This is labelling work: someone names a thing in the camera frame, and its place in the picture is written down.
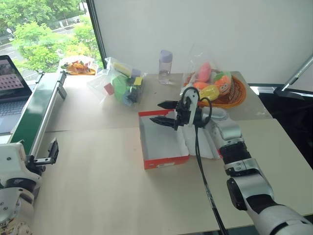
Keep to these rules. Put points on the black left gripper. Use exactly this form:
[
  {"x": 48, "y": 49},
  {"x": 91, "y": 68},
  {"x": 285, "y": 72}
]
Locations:
[{"x": 36, "y": 168}]

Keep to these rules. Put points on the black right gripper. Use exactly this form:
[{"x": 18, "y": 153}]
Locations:
[{"x": 182, "y": 115}]

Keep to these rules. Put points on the red shallow cardboard box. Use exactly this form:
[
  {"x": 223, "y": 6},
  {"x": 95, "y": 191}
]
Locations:
[{"x": 161, "y": 137}]

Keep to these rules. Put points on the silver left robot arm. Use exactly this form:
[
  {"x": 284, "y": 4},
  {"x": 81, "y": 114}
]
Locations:
[{"x": 9, "y": 198}]

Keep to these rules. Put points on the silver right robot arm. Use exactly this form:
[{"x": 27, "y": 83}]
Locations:
[{"x": 232, "y": 132}]

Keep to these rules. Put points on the green conveyor belt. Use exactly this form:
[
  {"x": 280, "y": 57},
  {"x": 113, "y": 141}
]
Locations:
[{"x": 36, "y": 107}]

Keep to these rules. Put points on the yellow cube block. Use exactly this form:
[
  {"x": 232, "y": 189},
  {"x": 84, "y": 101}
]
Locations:
[{"x": 138, "y": 81}]

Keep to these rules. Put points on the clear bottle with purple cap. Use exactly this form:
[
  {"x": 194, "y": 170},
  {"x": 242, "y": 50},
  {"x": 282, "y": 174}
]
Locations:
[{"x": 165, "y": 69}]

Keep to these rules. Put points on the plain orange plush toy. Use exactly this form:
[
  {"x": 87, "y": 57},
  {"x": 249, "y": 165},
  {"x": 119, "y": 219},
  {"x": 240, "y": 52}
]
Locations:
[{"x": 199, "y": 85}]

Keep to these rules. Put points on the yellow plush toy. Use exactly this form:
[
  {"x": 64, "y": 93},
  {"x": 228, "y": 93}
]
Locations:
[{"x": 209, "y": 92}]

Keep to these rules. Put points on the purple block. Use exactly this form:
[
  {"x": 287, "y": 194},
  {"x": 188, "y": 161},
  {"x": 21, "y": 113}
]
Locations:
[{"x": 136, "y": 72}]

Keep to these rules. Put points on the green plastic toy piece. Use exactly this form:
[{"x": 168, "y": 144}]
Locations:
[{"x": 119, "y": 86}]

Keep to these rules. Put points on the pink plush toy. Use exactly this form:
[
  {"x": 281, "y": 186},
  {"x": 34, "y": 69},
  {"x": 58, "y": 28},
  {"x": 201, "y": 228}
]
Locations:
[{"x": 204, "y": 71}]

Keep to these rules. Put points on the clear plastic bag of plushes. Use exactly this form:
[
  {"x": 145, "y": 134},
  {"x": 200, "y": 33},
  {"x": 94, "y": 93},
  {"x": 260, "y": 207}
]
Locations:
[{"x": 207, "y": 73}]

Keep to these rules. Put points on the clear plastic bag of blocks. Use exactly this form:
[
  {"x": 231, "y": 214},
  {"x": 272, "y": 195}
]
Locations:
[{"x": 117, "y": 80}]

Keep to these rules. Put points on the red cube block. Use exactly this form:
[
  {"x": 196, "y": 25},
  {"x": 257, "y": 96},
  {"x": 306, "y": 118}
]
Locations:
[{"x": 109, "y": 88}]

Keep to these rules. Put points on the yellow white sponge block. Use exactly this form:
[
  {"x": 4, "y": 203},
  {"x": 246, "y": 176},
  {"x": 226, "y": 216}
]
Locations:
[{"x": 121, "y": 68}]

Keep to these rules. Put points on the orange plush with face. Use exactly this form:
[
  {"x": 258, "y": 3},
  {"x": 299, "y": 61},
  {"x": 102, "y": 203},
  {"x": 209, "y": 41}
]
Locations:
[{"x": 223, "y": 85}]

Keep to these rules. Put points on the orange woven basket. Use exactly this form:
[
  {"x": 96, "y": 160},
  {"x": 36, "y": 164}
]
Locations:
[{"x": 234, "y": 94}]

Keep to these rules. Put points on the grey laptop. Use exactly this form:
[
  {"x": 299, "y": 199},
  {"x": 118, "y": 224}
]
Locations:
[{"x": 11, "y": 98}]

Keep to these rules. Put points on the dark side table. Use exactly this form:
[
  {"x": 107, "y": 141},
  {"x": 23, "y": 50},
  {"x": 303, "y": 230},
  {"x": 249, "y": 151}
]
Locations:
[{"x": 288, "y": 117}]

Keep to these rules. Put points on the silver pole with black base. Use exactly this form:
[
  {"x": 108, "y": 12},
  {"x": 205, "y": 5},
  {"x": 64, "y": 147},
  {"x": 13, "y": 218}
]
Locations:
[{"x": 292, "y": 80}]

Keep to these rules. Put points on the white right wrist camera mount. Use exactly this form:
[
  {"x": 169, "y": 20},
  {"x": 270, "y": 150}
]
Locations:
[{"x": 193, "y": 107}]

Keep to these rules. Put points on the black window frame post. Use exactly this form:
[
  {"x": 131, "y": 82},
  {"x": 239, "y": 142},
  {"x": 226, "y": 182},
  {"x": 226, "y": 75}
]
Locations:
[{"x": 96, "y": 31}]

